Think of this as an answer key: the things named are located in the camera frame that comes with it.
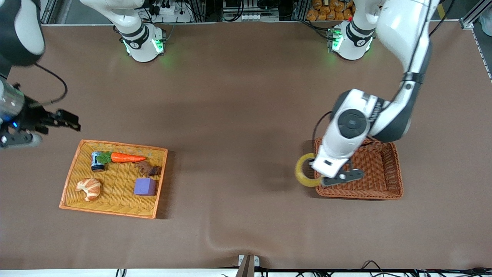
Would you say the clear yellowish tape roll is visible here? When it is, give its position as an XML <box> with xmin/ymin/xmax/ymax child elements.
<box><xmin>295</xmin><ymin>153</ymin><xmax>322</xmax><ymax>187</ymax></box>

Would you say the brown wicker basket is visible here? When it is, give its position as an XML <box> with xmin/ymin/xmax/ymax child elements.
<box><xmin>312</xmin><ymin>137</ymin><xmax>404</xmax><ymax>200</ymax></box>

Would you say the small blue can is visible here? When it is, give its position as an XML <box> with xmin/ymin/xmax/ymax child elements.
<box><xmin>91</xmin><ymin>151</ymin><xmax>106</xmax><ymax>172</ymax></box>

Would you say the toy croissant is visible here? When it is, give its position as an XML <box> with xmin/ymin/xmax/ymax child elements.
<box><xmin>75</xmin><ymin>177</ymin><xmax>101</xmax><ymax>202</ymax></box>

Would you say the orange toy carrot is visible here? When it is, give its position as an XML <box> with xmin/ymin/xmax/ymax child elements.
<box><xmin>96</xmin><ymin>152</ymin><xmax>147</xmax><ymax>164</ymax></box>

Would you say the yellow wicker tray orange rim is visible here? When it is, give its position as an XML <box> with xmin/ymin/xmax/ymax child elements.
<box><xmin>59</xmin><ymin>139</ymin><xmax>168</xmax><ymax>219</ymax></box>

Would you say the brown lumpy toy food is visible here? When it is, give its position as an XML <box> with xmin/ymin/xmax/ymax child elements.
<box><xmin>135</xmin><ymin>160</ymin><xmax>162</xmax><ymax>177</ymax></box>

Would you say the brown table cloth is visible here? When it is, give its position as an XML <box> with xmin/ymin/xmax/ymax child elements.
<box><xmin>0</xmin><ymin>21</ymin><xmax>492</xmax><ymax>270</ymax></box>

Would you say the purple cube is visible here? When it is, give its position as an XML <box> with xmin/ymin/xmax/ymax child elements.
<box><xmin>134</xmin><ymin>177</ymin><xmax>157</xmax><ymax>197</ymax></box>

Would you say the bag of orange buns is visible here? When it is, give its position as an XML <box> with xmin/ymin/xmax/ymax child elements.
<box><xmin>306</xmin><ymin>0</ymin><xmax>355</xmax><ymax>22</ymax></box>

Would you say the slim white power strip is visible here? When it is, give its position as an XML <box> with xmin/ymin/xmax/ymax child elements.
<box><xmin>239</xmin><ymin>13</ymin><xmax>280</xmax><ymax>22</ymax></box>

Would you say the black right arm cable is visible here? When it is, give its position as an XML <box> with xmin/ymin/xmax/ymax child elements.
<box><xmin>29</xmin><ymin>63</ymin><xmax>68</xmax><ymax>107</ymax></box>

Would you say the aluminium frame profile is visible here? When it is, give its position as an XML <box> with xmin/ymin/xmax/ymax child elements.
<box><xmin>459</xmin><ymin>0</ymin><xmax>492</xmax><ymax>30</ymax></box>
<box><xmin>38</xmin><ymin>0</ymin><xmax>59</xmax><ymax>26</ymax></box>

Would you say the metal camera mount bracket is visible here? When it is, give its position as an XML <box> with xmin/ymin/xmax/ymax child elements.
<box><xmin>238</xmin><ymin>254</ymin><xmax>260</xmax><ymax>277</ymax></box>

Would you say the black floor cables bundle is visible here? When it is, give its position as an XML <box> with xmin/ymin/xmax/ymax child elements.
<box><xmin>254</xmin><ymin>260</ymin><xmax>492</xmax><ymax>277</ymax></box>

